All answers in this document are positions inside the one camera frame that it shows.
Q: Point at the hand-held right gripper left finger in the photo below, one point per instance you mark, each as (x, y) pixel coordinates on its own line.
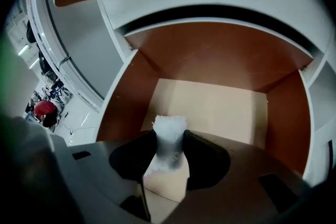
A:
(105, 178)

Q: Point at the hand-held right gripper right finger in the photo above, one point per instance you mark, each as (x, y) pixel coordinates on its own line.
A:
(231, 186)

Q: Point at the white object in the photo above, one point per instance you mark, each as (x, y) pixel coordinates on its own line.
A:
(169, 139)

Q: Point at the wooden drawer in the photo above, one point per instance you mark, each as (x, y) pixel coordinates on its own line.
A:
(210, 60)

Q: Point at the person in red shirt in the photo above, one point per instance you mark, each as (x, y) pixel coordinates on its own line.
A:
(44, 108)

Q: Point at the black cloth item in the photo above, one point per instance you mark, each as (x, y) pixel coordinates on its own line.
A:
(30, 32)

